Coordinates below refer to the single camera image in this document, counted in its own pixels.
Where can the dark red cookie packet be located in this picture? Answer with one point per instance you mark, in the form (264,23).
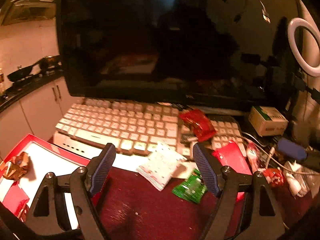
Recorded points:
(274,177)

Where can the black computer monitor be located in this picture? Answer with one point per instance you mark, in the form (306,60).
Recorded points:
(219,53)

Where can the blue black cylindrical device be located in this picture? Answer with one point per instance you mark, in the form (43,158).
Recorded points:
(298,154)

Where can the white pink Lotso packet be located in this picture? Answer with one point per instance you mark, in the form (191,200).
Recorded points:
(161,164)

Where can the white green medicine box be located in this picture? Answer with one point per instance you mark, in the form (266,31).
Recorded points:
(267,121)

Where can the large red snack packet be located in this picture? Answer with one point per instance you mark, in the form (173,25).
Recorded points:
(230,155)

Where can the white red striped packet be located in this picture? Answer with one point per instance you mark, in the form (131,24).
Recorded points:
(253,156)

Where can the small red packet on keyboard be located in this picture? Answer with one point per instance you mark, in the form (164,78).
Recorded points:
(201,126)

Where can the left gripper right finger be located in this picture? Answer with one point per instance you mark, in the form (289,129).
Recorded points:
(260,217)

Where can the green candy wrapper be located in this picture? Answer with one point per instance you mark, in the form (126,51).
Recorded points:
(192,189)

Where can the white mechanical keyboard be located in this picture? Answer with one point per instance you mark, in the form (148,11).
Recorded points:
(133,128)

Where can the black frying pan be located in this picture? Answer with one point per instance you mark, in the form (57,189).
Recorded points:
(21,73)

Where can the white cabinet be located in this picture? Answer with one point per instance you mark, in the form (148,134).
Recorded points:
(36,113)

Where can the gold brown candy wrapper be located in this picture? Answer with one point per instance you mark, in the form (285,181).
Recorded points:
(17,167)

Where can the white charger plug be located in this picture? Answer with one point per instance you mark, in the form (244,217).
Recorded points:
(294,185)

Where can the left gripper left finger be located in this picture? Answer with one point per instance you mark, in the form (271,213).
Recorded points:
(48,217)

